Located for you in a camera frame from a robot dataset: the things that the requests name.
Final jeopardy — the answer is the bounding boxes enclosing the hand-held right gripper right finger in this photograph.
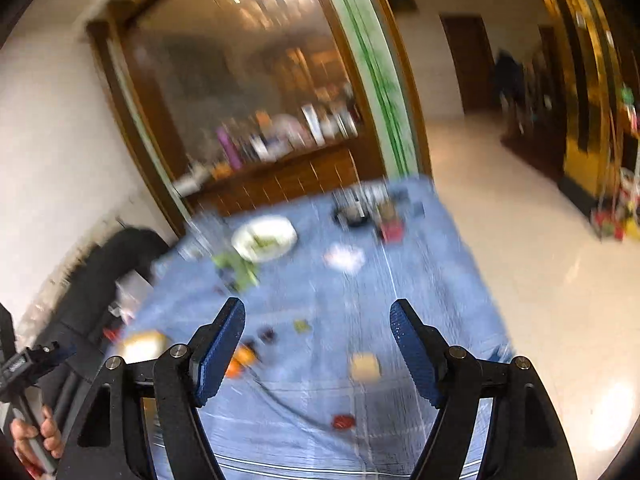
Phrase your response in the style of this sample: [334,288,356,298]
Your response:
[389,298,578,480]

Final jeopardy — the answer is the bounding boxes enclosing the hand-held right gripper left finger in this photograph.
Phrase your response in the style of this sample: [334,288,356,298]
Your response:
[55,296,247,480]

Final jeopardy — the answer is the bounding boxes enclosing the wooden framed glass partition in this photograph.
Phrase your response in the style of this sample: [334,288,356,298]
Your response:
[87,0,432,236]

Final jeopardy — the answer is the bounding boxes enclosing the golden display cabinet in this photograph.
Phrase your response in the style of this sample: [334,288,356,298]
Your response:
[525,0,632,202]

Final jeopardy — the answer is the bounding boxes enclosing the wooden counter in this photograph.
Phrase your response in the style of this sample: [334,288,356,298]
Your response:
[190,140,387,217]

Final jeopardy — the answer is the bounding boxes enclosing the clear white plastic bag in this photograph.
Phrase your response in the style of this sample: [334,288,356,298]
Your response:
[115,280,152,322]

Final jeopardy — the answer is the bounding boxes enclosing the white crumpled tissue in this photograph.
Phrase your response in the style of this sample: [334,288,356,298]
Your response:
[322,242,367,274]

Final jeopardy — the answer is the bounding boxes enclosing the black leather sofa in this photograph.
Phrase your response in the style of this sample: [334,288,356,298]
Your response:
[15,227,171,411]

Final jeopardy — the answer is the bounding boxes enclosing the person's left hand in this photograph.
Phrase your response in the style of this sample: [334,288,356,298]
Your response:
[10,405,64,473]

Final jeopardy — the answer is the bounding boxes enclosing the brown wooden door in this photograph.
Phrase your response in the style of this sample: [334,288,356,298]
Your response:
[440,12,498,116]

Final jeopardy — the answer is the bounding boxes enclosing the colourful toy pile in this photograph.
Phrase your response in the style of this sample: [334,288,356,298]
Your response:
[590,165,640,243]

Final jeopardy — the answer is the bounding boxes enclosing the green vegetables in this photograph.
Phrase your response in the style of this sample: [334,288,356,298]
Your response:
[212,250,261,293]

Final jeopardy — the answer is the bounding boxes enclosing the white bowl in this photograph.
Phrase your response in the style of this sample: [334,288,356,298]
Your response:
[231,215,298,263]

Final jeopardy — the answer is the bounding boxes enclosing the black round pot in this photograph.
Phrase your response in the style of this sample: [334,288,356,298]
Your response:
[332,187,374,229]

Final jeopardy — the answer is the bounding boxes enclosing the red box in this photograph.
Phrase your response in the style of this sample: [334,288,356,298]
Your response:
[377,217,405,244]

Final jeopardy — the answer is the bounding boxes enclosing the purple bottle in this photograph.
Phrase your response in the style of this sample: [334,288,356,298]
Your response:
[216,127,243,170]

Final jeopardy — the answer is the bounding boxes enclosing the yellow foam tray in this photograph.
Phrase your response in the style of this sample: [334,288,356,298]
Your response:
[117,330,168,364]

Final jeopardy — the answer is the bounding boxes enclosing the clear glass pitcher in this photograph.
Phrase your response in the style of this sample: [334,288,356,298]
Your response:
[182,210,226,261]

